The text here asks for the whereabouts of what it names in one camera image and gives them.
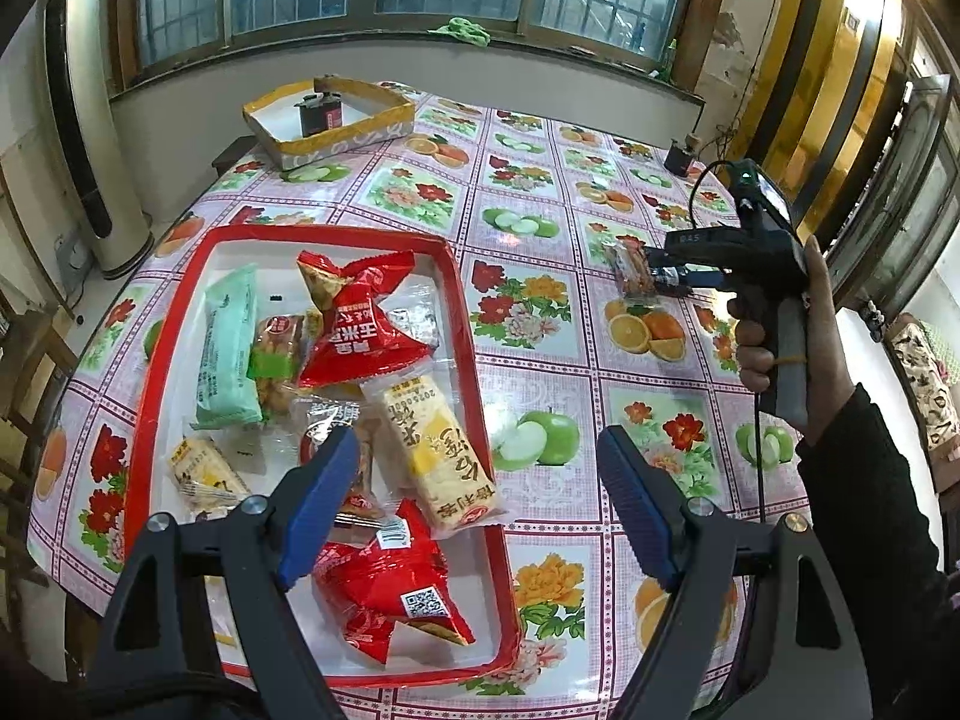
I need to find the red corn chip bag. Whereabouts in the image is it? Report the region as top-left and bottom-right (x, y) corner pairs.
(296, 250), (440, 389)

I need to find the clear packet red label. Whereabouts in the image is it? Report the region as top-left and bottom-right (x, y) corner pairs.
(289, 394), (391, 533)

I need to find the small black device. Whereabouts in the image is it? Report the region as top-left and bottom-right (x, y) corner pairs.
(664, 133), (702, 177)

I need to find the floral fruit print tablecloth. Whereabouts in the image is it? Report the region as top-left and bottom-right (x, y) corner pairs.
(26, 79), (833, 720)

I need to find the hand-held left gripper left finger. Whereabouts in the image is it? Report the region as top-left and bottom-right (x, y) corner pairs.
(90, 426), (362, 720)

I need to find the wooden glass cabinet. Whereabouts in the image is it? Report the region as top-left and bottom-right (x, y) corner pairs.
(825, 75), (960, 316)

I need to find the dark wooden stool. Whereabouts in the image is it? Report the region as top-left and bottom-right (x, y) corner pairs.
(212, 133), (260, 179)

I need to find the person's right forearm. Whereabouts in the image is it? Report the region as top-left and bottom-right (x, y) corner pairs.
(739, 382), (960, 720)

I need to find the green cloth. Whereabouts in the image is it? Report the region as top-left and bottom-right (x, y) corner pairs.
(427, 16), (492, 46)

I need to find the white standing air conditioner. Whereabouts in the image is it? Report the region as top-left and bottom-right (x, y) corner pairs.
(34, 0), (155, 280)

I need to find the person's right hand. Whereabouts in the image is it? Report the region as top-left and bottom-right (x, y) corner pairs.
(726, 235), (857, 452)

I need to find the brown pastry packet green label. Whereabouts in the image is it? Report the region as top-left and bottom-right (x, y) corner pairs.
(246, 313), (316, 417)

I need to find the yellow white rice cracker packet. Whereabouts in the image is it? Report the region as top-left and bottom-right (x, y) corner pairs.
(373, 375), (509, 539)

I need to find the yellow wooden door frame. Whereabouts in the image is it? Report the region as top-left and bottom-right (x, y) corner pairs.
(739, 0), (931, 241)

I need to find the wooden chair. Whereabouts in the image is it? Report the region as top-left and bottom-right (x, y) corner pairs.
(0, 292), (76, 586)

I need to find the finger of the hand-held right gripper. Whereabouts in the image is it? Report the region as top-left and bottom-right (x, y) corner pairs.
(646, 249), (727, 295)

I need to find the red snack bag square code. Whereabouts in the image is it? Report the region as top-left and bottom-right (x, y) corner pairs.
(311, 499), (477, 667)

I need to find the clear packet orange brown snack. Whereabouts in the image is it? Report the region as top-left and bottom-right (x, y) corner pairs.
(600, 236), (665, 308)

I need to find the red-rimmed white tray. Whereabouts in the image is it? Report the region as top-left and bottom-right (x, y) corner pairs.
(122, 223), (524, 689)

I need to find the small yellow cracker packet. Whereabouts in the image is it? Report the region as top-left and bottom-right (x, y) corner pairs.
(166, 436), (252, 518)

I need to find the black red box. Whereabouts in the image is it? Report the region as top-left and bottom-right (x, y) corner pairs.
(298, 92), (347, 137)

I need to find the clear plastic snack packet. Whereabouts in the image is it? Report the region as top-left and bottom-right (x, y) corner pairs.
(386, 281), (445, 372)

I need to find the yellow-rimmed cardboard tray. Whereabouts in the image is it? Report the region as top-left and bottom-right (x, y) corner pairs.
(241, 75), (416, 170)

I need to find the mint green snack packet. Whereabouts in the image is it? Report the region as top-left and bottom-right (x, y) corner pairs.
(193, 262), (265, 430)

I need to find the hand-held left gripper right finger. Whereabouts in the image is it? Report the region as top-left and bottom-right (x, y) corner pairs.
(596, 424), (863, 720)

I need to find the floral cushion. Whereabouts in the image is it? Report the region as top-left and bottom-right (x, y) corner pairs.
(885, 311), (960, 496)

